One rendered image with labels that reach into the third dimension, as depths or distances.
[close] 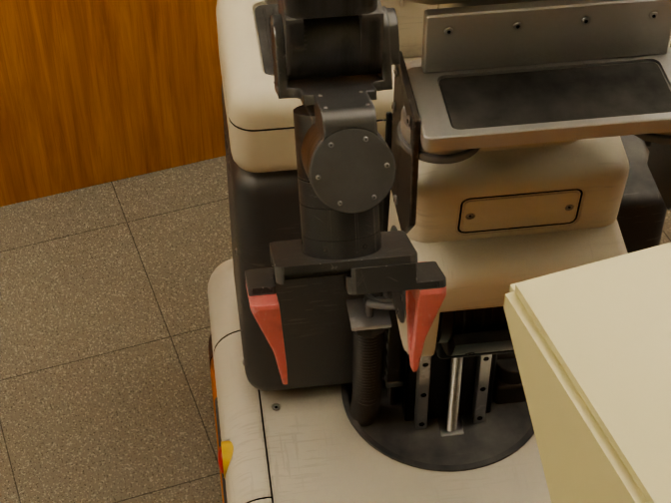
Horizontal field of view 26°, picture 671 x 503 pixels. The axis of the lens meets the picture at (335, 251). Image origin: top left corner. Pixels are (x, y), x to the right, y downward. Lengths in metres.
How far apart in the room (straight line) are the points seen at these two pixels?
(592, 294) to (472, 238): 1.05
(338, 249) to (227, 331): 1.09
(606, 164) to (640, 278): 1.02
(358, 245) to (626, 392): 0.64
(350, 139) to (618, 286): 0.53
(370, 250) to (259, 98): 0.63
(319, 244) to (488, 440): 0.99
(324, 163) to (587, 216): 0.58
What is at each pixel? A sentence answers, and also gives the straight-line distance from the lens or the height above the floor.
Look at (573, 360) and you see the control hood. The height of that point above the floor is 1.51.
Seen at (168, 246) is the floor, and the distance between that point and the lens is 2.64.
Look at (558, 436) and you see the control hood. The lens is 0.41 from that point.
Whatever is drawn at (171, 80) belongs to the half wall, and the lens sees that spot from 2.68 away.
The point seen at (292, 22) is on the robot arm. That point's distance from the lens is 0.98.
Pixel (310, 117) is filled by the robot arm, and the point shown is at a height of 1.18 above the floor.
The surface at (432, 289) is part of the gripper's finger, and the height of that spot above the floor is 1.07.
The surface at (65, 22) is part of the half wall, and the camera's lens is 2.56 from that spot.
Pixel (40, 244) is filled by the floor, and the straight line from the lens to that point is 2.68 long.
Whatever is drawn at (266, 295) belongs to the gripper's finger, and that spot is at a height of 1.06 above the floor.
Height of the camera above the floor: 1.81
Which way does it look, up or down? 44 degrees down
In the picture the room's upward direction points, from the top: straight up
